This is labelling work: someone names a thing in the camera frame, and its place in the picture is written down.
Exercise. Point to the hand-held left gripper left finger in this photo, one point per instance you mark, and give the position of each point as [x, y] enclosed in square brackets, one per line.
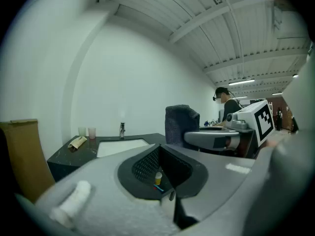
[98, 193]

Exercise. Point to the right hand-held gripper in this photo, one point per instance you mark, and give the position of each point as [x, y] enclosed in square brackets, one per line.
[248, 124]

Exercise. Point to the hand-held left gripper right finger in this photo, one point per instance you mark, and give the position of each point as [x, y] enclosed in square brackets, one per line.
[221, 188]

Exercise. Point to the dark blue cloth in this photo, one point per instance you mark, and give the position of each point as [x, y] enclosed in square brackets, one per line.
[179, 124]

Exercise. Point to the chrome faucet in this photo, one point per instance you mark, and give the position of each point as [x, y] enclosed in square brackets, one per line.
[122, 130]

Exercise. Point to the black marble vanity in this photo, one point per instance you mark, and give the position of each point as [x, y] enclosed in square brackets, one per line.
[61, 158]

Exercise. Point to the white sink basin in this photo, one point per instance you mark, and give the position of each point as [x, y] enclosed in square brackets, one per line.
[118, 146]

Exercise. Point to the beige paper packet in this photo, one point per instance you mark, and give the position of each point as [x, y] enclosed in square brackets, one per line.
[73, 147]
[80, 140]

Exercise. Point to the long ceiling tube light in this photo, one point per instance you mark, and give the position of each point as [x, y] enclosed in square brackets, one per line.
[241, 82]

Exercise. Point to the pink translucent cup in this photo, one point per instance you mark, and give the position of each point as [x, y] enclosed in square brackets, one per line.
[91, 133]

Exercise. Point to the small yellow bottle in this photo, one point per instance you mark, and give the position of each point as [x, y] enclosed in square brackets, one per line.
[158, 178]

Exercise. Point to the green translucent cup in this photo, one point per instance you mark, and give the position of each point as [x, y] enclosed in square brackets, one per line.
[82, 131]

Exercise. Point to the brown cardboard board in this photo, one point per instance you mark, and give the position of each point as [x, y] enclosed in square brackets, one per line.
[22, 156]

